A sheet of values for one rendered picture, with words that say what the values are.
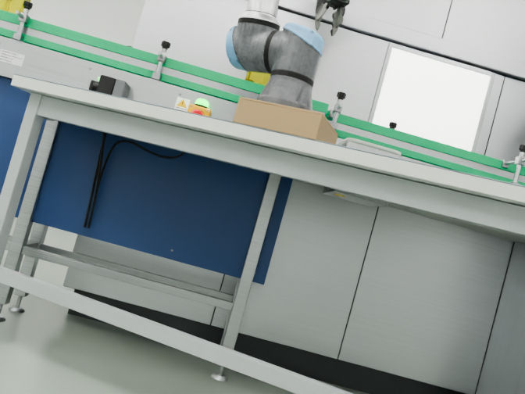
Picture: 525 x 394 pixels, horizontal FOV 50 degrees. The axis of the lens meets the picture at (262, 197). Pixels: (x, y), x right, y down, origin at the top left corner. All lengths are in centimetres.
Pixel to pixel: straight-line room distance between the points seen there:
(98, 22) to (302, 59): 415
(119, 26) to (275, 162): 416
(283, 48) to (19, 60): 92
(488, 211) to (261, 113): 57
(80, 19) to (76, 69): 360
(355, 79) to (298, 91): 79
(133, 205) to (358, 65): 100
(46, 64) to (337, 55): 104
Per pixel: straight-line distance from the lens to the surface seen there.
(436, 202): 135
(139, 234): 189
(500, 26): 249
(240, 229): 186
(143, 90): 191
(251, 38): 155
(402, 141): 206
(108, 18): 550
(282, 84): 145
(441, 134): 228
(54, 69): 198
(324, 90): 219
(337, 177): 138
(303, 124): 137
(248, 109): 142
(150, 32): 227
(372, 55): 226
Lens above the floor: 53
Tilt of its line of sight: 2 degrees up
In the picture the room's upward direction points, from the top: 15 degrees clockwise
